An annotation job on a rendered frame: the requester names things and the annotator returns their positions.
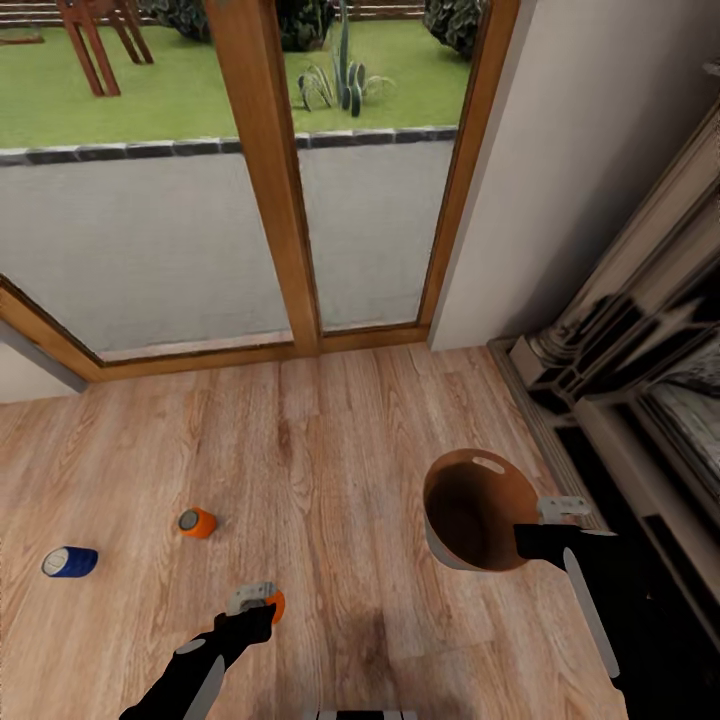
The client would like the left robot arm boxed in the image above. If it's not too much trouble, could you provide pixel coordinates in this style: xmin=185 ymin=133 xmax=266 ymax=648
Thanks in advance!
xmin=118 ymin=581 xmax=278 ymax=720

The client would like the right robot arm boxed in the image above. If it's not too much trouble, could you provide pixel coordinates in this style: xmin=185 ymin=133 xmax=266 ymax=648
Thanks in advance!
xmin=514 ymin=495 xmax=720 ymax=720

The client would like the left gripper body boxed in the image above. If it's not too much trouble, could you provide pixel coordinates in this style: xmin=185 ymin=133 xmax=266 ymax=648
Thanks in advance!
xmin=214 ymin=606 xmax=272 ymax=655

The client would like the trash can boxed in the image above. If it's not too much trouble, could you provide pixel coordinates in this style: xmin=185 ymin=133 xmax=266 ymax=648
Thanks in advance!
xmin=422 ymin=449 xmax=541 ymax=573

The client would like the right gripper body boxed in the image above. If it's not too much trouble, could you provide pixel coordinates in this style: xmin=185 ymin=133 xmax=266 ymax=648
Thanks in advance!
xmin=514 ymin=524 xmax=581 ymax=567

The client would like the can of soda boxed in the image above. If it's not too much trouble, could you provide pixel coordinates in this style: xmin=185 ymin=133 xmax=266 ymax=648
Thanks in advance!
xmin=41 ymin=546 xmax=98 ymax=578
xmin=246 ymin=590 xmax=285 ymax=625
xmin=179 ymin=508 xmax=217 ymax=539

